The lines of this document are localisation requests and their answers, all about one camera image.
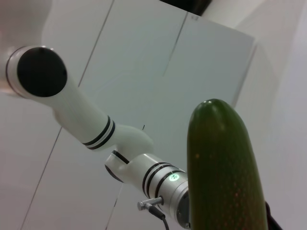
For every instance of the black robot head part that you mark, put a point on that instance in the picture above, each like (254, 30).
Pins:
(189, 6)

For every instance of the green cucumber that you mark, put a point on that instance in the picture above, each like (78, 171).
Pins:
(223, 172)

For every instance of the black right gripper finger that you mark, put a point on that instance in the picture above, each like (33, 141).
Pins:
(272, 219)

